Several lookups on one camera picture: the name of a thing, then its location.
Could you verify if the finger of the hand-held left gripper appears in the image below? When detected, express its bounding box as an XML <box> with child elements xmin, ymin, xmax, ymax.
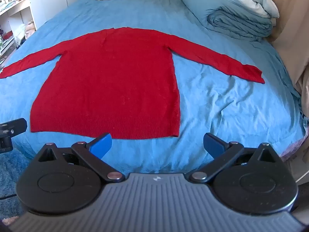
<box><xmin>0</xmin><ymin>118</ymin><xmax>28</xmax><ymax>153</ymax></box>

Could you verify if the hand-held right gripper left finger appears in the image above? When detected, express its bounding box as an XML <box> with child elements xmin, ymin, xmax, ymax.
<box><xmin>30</xmin><ymin>133</ymin><xmax>126</xmax><ymax>183</ymax></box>

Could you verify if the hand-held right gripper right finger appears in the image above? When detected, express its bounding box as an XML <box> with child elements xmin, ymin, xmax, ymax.
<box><xmin>188</xmin><ymin>133</ymin><xmax>285</xmax><ymax>183</ymax></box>

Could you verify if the red knit sweater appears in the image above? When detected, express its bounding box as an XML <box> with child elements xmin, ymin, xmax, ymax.
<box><xmin>0</xmin><ymin>27</ymin><xmax>265</xmax><ymax>141</ymax></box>

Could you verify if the bed with blue sheet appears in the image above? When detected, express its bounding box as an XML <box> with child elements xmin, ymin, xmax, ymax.
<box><xmin>0</xmin><ymin>0</ymin><xmax>309</xmax><ymax>174</ymax></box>

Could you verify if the blue shaggy rug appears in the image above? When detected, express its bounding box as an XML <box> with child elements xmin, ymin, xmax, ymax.
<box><xmin>0</xmin><ymin>148</ymin><xmax>31</xmax><ymax>217</ymax></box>

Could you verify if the white shelf unit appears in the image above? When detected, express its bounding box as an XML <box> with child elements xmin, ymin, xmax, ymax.
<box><xmin>0</xmin><ymin>0</ymin><xmax>37</xmax><ymax>71</ymax></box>

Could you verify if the folded blue duvet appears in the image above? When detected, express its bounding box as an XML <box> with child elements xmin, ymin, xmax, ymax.
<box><xmin>169</xmin><ymin>0</ymin><xmax>273</xmax><ymax>40</ymax></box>

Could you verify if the beige curtain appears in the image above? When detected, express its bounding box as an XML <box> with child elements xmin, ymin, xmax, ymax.
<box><xmin>256</xmin><ymin>0</ymin><xmax>309</xmax><ymax>80</ymax></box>

